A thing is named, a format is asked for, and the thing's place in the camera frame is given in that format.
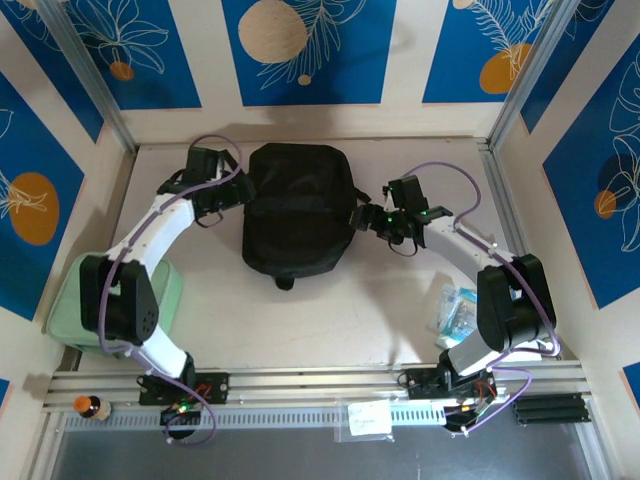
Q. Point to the black backpack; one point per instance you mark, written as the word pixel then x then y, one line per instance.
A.
pixel 295 225

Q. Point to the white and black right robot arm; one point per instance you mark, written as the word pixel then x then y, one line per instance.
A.
pixel 460 242

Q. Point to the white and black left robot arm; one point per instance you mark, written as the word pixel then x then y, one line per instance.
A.
pixel 160 225

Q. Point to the clear zip bag white paper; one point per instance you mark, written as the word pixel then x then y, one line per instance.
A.
pixel 367 420

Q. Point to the clear packet with blue print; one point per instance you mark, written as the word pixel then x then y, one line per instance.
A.
pixel 450 315

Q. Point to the blue poster beige circle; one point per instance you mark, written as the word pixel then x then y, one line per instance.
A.
pixel 350 75

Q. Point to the blue poster white flower outline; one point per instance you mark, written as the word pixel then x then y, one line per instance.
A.
pixel 150 75

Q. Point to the blue poster orange circle fern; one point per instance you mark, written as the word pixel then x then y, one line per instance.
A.
pixel 450 60

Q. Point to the blue poster dark circle leaves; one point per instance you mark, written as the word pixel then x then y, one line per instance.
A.
pixel 575 225

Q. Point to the blue poster orange oval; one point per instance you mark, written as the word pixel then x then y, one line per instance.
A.
pixel 30 150

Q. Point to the light green tray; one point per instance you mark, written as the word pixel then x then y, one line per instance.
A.
pixel 60 310

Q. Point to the black ribbed block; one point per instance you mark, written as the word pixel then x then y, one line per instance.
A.
pixel 550 410

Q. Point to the brown bottle with orange cap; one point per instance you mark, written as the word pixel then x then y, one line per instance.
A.
pixel 92 407

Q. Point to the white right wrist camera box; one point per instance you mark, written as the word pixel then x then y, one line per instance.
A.
pixel 388 202

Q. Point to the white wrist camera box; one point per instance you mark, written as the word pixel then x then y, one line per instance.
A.
pixel 388 202
pixel 219 167

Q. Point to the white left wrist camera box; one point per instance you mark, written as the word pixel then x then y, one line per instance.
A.
pixel 219 167

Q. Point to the aluminium side rail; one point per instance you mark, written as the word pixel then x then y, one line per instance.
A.
pixel 497 175

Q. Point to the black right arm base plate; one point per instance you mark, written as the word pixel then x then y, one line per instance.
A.
pixel 420 385

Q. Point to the aluminium mounting rail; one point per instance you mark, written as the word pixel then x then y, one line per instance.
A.
pixel 300 380

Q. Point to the blue wall poster leaf lines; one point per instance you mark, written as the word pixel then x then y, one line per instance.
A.
pixel 590 50
pixel 72 90

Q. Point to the aluminium frame post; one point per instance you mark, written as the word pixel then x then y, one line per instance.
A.
pixel 85 65
pixel 535 65

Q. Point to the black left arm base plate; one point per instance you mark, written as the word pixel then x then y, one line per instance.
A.
pixel 220 387

